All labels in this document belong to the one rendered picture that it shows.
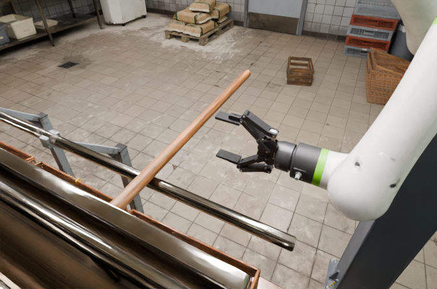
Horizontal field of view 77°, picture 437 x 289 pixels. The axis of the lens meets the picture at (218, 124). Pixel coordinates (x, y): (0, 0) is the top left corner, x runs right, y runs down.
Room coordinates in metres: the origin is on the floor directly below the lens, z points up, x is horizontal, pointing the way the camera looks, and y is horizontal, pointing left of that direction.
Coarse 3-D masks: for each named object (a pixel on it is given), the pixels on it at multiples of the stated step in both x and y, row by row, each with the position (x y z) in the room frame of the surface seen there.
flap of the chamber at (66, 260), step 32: (32, 192) 0.21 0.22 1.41; (0, 224) 0.17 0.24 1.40; (32, 224) 0.17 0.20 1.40; (96, 224) 0.17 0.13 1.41; (0, 256) 0.14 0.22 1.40; (32, 256) 0.14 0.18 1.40; (64, 256) 0.14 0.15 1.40; (32, 288) 0.11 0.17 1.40; (64, 288) 0.11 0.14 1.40; (96, 288) 0.11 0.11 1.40; (128, 288) 0.11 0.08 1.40; (192, 288) 0.11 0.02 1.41
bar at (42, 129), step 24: (0, 120) 0.71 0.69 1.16; (48, 120) 1.04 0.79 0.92; (48, 144) 0.60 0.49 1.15; (72, 144) 0.57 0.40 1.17; (96, 144) 0.74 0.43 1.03; (120, 144) 0.83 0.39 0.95; (120, 168) 0.48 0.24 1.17; (168, 192) 0.41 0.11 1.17; (216, 216) 0.35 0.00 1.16; (240, 216) 0.34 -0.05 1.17; (288, 240) 0.29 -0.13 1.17
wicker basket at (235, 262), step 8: (136, 216) 0.68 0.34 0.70; (144, 216) 0.65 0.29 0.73; (152, 224) 0.64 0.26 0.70; (160, 224) 0.62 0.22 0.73; (168, 232) 0.60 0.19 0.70; (176, 232) 0.59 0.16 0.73; (184, 240) 0.57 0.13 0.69; (192, 240) 0.55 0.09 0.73; (200, 248) 0.54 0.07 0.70; (208, 248) 0.53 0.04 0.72; (216, 256) 0.51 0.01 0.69; (224, 256) 0.50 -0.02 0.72; (232, 256) 0.49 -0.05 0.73; (232, 264) 0.49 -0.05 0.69; (240, 264) 0.47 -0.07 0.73; (248, 264) 0.46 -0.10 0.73; (248, 272) 0.46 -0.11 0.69; (256, 272) 0.44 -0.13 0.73; (256, 280) 0.41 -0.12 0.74; (256, 288) 0.44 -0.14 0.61
